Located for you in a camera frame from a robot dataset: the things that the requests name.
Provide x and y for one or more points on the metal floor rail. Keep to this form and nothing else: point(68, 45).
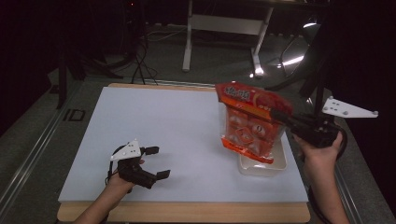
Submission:
point(28, 161)
point(345, 186)

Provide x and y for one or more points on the orange snack packet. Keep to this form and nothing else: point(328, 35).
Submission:
point(249, 124)

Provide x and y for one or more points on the white metal desk frame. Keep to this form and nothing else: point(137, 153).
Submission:
point(224, 24)

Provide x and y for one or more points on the black stand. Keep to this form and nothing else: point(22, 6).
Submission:
point(62, 77)
point(317, 90)

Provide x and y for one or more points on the white plastic container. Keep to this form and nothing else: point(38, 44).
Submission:
point(267, 168)

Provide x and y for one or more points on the person's left hand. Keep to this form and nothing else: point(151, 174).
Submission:
point(120, 185)

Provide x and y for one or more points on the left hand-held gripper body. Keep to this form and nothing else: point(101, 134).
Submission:
point(134, 171)

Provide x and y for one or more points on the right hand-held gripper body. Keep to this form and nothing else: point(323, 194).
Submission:
point(320, 133)

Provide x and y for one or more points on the black chair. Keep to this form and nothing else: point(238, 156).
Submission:
point(292, 60)

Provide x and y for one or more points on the person's right hand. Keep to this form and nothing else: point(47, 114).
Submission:
point(320, 158)

